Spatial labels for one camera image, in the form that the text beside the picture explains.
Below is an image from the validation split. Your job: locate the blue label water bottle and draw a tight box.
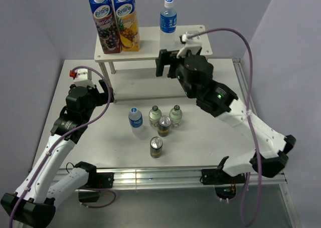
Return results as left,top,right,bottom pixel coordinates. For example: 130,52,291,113
159,0,177,50
128,107,144,136

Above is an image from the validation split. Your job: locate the green cap soda bottle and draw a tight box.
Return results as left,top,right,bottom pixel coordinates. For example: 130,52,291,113
169,105,183,128
148,105,162,128

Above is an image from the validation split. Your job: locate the black gold drink can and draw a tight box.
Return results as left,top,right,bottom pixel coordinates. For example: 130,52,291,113
149,137,164,158
157,115,172,137

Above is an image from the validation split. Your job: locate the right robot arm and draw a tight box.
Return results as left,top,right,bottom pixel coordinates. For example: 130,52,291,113
155,50,296,185

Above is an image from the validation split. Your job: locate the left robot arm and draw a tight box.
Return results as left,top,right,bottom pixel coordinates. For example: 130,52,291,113
1,79,113,227

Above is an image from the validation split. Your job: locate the white two-tier shelf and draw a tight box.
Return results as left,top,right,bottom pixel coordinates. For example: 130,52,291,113
94,25,213,104

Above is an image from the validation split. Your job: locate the pineapple juice carton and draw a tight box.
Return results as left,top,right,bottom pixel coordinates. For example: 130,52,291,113
113,0,140,52

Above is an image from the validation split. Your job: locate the red grape juice carton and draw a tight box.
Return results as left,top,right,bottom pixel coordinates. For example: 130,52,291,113
89,0,121,54

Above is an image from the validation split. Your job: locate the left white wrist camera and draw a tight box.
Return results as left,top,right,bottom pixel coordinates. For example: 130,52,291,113
69,68,94,88

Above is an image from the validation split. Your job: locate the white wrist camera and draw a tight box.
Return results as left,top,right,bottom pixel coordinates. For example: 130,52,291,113
69,68,94,88
177,32,202,58

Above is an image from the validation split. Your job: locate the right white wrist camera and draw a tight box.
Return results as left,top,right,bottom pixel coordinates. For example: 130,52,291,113
177,32,202,58

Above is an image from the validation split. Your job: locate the aluminium side rail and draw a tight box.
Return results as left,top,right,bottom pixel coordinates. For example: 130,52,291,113
232,58,267,148

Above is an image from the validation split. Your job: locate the aluminium mounting rail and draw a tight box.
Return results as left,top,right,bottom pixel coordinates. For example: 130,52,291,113
49,166,287,190

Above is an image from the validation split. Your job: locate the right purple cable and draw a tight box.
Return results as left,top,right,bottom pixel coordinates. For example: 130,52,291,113
187,28,263,227

